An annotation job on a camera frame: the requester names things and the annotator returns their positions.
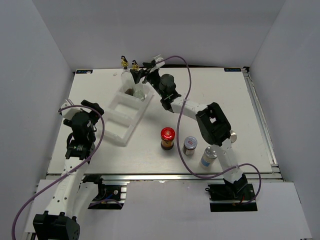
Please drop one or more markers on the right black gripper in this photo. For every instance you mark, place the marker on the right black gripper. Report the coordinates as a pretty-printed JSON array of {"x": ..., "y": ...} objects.
[{"x": 141, "y": 74}]

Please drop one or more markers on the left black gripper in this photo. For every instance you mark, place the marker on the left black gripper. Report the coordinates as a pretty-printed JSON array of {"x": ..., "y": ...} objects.
[{"x": 94, "y": 114}]

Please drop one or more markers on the glass bottle dark sauce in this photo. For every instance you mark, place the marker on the glass bottle dark sauce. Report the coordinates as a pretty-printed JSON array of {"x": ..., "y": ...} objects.
[{"x": 126, "y": 77}]

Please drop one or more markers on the clear glass oil bottle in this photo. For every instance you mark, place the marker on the clear glass oil bottle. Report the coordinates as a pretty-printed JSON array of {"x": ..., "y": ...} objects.
[{"x": 139, "y": 87}]

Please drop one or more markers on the red lid sauce jar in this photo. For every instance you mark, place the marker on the red lid sauce jar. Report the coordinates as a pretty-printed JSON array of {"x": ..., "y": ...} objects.
[{"x": 167, "y": 136}]

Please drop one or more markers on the grey lid spice jar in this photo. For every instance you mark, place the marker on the grey lid spice jar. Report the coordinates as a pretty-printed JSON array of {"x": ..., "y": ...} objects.
[{"x": 189, "y": 145}]

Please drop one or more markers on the blue label sago jar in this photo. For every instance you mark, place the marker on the blue label sago jar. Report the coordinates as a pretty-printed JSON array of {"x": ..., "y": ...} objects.
[{"x": 208, "y": 157}]

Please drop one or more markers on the steel lid white grain jar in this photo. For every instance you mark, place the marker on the steel lid white grain jar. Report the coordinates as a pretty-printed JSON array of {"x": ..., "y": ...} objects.
[{"x": 233, "y": 136}]

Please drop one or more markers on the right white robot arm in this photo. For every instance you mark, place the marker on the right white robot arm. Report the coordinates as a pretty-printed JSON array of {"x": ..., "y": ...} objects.
[{"x": 214, "y": 127}]

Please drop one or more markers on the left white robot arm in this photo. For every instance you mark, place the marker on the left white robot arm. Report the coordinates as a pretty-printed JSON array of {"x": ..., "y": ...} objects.
[{"x": 61, "y": 218}]

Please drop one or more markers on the white condiment rack tray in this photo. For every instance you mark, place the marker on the white condiment rack tray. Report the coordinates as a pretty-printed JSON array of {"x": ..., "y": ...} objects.
[{"x": 123, "y": 114}]

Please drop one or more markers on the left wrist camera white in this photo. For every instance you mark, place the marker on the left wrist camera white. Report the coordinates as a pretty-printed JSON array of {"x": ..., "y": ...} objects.
[{"x": 68, "y": 113}]

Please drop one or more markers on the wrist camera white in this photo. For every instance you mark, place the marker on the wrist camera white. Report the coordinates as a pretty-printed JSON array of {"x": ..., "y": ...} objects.
[
  {"x": 68, "y": 113},
  {"x": 156, "y": 63}
]

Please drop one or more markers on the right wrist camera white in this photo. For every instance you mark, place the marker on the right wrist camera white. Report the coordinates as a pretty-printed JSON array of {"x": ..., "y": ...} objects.
[{"x": 156, "y": 63}]

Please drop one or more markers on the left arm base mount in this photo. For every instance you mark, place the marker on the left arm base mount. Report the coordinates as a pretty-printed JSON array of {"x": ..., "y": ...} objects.
[{"x": 109, "y": 195}]

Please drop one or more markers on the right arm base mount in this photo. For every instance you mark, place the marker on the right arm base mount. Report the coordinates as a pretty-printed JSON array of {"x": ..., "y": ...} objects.
[{"x": 221, "y": 199}]

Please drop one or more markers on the aluminium table frame rail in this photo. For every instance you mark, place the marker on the aluminium table frame rail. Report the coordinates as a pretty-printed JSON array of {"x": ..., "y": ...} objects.
[{"x": 262, "y": 123}]

